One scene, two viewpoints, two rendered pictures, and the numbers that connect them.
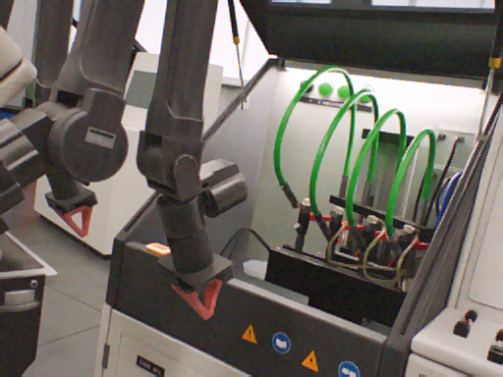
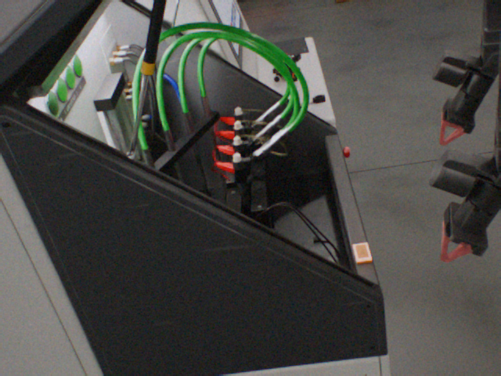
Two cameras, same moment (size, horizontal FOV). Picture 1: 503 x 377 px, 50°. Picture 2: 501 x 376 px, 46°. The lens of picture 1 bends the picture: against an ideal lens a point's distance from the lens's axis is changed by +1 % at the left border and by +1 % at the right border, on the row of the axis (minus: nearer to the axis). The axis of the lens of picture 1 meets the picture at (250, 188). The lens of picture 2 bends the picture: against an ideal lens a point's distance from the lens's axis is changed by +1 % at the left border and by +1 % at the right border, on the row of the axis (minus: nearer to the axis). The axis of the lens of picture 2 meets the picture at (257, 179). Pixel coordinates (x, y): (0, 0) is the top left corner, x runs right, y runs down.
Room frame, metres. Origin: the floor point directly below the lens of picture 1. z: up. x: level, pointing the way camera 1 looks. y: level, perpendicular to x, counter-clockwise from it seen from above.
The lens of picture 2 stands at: (1.73, 0.92, 1.76)
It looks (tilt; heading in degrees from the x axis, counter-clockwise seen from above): 32 degrees down; 243
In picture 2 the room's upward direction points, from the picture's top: 11 degrees counter-clockwise
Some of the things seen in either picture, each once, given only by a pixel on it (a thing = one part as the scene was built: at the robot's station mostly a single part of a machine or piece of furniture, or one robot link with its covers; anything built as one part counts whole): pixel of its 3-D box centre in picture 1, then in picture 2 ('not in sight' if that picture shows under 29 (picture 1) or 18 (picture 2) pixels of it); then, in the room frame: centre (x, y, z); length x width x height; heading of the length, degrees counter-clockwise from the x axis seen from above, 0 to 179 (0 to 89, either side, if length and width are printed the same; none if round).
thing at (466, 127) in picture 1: (449, 177); (130, 90); (1.33, -0.48, 1.20); 0.13 x 0.03 x 0.31; 58
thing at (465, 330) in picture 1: (467, 321); not in sight; (0.92, -0.41, 0.99); 0.12 x 0.02 x 0.02; 149
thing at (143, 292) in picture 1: (234, 319); (348, 222); (1.04, -0.01, 0.87); 0.62 x 0.04 x 0.16; 58
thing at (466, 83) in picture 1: (374, 75); (77, 37); (1.46, -0.27, 1.43); 0.54 x 0.03 x 0.02; 58
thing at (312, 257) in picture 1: (338, 296); (250, 197); (1.18, -0.24, 0.91); 0.34 x 0.10 x 0.15; 58
